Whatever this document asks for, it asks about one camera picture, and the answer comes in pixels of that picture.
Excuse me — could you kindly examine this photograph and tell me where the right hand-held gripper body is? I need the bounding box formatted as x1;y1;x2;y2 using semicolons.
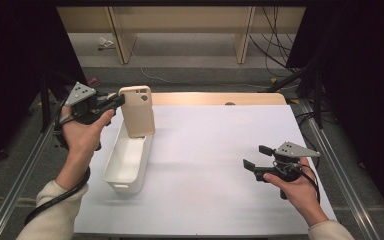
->
253;141;322;201

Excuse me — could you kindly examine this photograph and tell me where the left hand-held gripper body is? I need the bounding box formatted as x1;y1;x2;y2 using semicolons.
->
63;81;114;126

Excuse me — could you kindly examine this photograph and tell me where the beige phone case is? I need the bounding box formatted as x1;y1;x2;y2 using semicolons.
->
118;85;156;139

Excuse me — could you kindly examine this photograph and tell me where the white plastic storage box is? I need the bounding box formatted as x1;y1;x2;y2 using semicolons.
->
103;124;154;195

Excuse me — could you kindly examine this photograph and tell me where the person's left hand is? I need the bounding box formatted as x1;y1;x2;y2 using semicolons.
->
60;105;116;159

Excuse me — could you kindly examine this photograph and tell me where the person's right hand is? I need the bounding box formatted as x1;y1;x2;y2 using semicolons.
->
263;157;322;219

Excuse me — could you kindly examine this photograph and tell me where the white table sheet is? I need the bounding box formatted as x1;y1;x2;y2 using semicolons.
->
73;104;338;236

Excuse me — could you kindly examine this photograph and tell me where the crumpled white paper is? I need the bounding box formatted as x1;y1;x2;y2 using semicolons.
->
97;36;115;51

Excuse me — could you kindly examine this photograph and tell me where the black curtain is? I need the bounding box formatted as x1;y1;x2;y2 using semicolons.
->
286;0;384;228
0;0;88;178

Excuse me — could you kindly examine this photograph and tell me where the light wooden table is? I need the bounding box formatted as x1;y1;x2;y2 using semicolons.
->
150;92;288;106

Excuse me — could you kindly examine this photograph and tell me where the wooden shelf unit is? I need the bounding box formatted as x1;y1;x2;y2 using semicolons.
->
55;6;307;65

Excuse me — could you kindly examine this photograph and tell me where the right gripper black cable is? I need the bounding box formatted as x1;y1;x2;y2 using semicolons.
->
299;163;322;205

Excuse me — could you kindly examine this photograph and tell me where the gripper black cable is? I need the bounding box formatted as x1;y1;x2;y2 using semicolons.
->
24;99;92;227
299;163;322;205

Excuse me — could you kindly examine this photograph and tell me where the metal floor rail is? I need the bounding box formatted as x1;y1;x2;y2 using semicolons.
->
0;99;68;240
298;99;381;240

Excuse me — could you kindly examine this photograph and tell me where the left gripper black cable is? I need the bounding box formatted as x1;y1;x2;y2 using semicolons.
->
24;99;92;227

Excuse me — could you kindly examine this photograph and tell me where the bundle of black cables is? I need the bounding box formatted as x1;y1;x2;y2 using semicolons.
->
249;6;301;73

